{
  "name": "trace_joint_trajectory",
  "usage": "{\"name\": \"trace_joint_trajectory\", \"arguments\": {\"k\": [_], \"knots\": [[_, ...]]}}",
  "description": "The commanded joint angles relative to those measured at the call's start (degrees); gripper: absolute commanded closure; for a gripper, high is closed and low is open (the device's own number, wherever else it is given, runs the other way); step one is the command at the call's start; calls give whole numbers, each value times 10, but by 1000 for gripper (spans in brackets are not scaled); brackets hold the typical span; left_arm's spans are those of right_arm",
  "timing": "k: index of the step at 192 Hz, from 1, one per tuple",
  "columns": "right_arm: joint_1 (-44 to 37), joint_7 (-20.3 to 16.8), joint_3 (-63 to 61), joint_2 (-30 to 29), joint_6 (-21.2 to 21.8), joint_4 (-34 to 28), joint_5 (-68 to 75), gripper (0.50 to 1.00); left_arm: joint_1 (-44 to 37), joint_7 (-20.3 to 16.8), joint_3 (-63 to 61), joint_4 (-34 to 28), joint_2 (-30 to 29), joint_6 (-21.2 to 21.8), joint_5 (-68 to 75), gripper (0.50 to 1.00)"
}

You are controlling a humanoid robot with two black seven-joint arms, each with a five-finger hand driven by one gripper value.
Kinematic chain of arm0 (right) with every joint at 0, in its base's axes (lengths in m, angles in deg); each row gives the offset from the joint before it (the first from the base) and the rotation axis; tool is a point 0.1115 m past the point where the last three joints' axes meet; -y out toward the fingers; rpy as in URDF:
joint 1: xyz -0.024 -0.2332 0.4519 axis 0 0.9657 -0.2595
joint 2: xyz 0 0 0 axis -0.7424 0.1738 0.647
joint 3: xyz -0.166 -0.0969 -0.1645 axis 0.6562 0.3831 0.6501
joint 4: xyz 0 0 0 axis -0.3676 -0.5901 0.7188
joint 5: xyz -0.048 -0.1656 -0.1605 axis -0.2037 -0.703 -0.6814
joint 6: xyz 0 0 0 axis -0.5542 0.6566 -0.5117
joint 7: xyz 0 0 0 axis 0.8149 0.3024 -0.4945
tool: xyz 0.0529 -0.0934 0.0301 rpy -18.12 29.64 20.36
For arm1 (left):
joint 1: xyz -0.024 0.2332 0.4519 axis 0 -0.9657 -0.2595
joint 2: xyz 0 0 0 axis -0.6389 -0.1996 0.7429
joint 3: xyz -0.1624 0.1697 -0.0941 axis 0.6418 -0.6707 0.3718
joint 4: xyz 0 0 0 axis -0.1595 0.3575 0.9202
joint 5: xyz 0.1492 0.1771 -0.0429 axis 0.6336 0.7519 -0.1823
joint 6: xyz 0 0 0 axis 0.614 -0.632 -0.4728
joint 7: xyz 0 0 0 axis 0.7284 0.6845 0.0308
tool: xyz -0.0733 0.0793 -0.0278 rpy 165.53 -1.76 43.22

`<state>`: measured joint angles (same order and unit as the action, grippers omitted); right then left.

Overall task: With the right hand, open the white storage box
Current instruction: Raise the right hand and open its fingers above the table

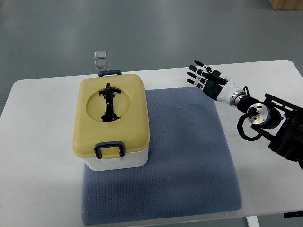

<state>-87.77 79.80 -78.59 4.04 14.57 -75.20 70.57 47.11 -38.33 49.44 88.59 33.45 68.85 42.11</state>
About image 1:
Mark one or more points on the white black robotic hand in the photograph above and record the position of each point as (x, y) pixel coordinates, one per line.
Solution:
(214, 84)

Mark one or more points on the dark blue rear latch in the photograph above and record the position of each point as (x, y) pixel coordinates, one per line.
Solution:
(109, 72)

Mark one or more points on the white table leg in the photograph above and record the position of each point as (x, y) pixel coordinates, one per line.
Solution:
(252, 221)

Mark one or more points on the black tape lid handle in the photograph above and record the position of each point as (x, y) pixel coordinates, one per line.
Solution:
(108, 94)

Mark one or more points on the lower grey floor plate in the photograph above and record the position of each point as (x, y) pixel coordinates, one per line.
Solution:
(100, 64)

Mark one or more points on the yellow storage box lid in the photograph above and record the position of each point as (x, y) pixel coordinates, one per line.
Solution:
(132, 129)

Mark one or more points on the brown cardboard box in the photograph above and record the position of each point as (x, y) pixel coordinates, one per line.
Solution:
(286, 4)

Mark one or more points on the blue grey fabric mat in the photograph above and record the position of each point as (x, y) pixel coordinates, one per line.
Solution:
(189, 171)

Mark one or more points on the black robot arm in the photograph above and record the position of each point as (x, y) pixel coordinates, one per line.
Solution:
(277, 120)

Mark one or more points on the black under-table bracket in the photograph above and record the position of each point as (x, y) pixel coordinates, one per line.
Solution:
(293, 214)

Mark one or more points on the dark blue front latch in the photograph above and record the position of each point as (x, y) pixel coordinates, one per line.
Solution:
(109, 150)

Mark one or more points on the white storage box body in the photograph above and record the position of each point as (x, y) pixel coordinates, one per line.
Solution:
(129, 160)

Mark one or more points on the dark blue latch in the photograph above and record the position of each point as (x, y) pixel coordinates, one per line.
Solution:
(109, 150)
(109, 72)

